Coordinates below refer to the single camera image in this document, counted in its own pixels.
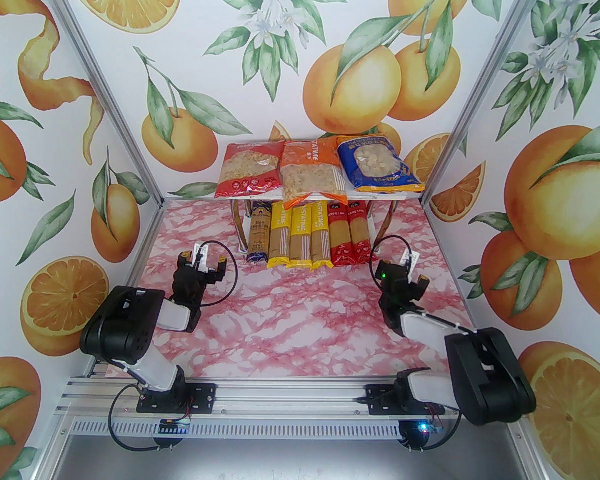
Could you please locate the perforated metal strip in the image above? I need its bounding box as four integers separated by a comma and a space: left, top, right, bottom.
70, 419, 416, 440

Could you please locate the orange pasta bag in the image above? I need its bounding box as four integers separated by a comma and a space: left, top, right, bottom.
279, 140, 348, 210

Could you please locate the black base cable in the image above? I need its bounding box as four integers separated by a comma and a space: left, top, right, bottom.
400, 408, 464, 454
108, 384, 191, 454

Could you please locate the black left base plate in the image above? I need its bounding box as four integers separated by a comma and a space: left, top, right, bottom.
136, 383, 217, 415

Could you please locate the aluminium frame rail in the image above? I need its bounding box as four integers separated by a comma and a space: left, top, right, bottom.
55, 360, 531, 421

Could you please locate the red short pasta bag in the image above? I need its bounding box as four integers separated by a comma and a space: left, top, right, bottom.
215, 142, 287, 200

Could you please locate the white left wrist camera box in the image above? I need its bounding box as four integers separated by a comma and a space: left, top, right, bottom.
192, 242, 212, 272

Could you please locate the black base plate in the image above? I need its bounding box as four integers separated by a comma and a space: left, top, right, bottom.
364, 384, 447, 416
136, 383, 217, 415

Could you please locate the blue orecchiette pasta bag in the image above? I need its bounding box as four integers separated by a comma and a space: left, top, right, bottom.
336, 136, 426, 194

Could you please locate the red spaghetti pack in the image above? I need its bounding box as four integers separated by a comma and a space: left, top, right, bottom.
347, 203, 372, 265
328, 213, 353, 267

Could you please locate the aluminium corner post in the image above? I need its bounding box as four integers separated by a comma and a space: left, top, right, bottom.
419, 0, 552, 214
39, 0, 167, 214

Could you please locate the dark blue spaghetti pack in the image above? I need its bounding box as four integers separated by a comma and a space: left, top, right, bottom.
246, 202, 273, 264

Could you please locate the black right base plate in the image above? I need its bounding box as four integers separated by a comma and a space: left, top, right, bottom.
364, 384, 447, 416

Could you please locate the white two-tier shelf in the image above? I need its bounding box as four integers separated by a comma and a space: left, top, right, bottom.
219, 188, 423, 264

